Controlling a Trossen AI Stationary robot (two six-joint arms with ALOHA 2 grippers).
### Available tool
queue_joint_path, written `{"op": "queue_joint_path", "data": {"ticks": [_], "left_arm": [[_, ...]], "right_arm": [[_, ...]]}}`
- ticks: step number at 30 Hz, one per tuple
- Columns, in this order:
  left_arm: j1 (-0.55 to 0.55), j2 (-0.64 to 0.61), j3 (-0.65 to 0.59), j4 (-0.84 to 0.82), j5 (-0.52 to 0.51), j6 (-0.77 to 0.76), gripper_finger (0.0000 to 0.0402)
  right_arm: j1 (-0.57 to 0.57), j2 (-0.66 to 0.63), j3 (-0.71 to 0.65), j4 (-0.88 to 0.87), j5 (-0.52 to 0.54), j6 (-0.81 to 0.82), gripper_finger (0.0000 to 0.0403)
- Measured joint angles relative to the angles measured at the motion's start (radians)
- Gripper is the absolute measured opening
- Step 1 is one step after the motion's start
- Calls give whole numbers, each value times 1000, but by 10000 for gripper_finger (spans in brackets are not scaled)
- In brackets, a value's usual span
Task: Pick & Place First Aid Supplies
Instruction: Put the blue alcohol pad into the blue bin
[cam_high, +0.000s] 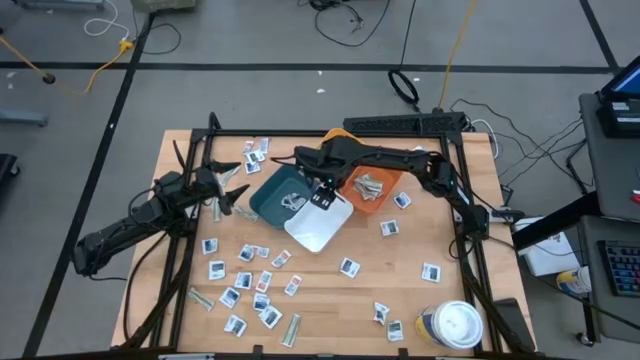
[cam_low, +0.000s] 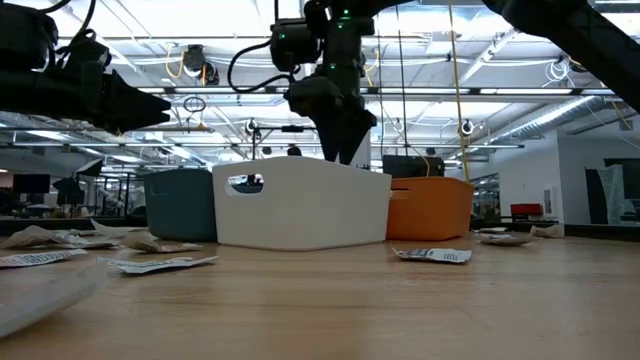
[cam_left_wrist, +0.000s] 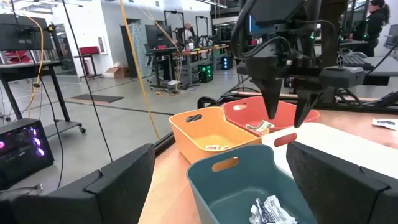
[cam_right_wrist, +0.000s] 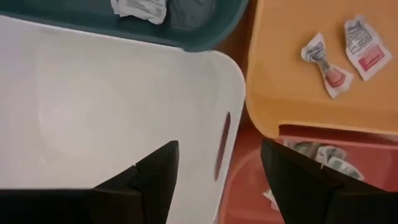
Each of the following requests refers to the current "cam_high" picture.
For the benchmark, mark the black chair base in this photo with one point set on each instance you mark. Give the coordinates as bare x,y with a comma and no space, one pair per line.
6,170

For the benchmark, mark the small wipes canister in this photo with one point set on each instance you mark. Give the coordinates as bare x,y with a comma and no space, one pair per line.
575,281

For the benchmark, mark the grey desk with keyboard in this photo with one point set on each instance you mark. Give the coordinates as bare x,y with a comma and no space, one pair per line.
620,315

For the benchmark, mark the yellow plastic bin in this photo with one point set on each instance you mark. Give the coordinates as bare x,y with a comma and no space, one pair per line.
337,132

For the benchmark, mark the green striped bandage strip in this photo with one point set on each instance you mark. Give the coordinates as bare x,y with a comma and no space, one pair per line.
365,193
361,181
246,214
291,330
376,194
201,298
374,183
229,176
216,210

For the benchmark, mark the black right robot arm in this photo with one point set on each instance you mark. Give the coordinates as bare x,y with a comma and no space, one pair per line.
390,157

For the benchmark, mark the teal plastic bin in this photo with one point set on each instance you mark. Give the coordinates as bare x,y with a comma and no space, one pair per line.
270,200

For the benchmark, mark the grey foot bar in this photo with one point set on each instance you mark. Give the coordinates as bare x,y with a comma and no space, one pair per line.
22,118

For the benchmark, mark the black flat pad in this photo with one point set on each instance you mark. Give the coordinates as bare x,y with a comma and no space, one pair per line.
515,320

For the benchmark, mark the orange plastic bin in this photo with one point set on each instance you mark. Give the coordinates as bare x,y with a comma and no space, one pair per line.
390,177

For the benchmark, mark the black laptop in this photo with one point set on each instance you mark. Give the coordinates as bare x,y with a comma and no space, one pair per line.
620,120

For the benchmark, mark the white box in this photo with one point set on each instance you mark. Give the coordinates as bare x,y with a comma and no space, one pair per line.
545,255

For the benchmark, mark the black keyboard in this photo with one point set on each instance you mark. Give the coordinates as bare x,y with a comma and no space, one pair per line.
622,267

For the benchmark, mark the white plastic bin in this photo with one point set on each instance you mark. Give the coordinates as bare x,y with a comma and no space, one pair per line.
315,230

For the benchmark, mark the black desk bar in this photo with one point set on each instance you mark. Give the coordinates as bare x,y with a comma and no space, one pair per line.
555,222

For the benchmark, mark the black floor puck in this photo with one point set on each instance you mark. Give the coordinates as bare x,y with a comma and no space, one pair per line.
48,78

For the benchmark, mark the grey box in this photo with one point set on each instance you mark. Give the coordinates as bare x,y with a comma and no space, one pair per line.
162,5

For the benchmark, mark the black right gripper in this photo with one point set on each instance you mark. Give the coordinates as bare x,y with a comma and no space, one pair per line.
322,162

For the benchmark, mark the wipes canister white lid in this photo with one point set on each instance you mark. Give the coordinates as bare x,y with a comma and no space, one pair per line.
455,325

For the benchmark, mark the grey long bar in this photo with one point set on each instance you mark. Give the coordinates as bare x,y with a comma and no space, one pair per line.
60,4

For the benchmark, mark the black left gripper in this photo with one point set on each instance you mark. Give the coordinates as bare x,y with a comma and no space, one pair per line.
205,185

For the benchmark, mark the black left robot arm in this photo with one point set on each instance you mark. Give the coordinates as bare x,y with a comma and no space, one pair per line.
125,225

